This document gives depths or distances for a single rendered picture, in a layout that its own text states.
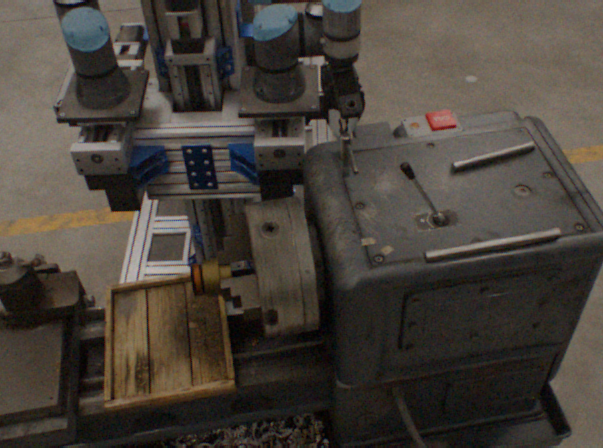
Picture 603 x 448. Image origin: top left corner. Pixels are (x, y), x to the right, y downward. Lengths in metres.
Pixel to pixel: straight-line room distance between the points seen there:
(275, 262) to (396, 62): 2.85
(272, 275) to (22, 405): 0.62
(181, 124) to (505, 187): 0.95
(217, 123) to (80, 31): 0.44
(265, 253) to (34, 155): 2.52
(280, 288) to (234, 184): 0.74
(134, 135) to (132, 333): 0.59
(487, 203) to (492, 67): 2.72
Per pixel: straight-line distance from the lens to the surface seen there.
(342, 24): 1.41
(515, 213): 1.58
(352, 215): 1.53
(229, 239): 1.63
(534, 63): 4.35
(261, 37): 1.91
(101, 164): 2.04
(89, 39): 1.98
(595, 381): 2.92
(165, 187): 2.24
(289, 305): 1.54
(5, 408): 1.74
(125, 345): 1.84
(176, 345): 1.81
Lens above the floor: 2.35
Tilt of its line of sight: 46 degrees down
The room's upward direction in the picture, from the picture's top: 3 degrees counter-clockwise
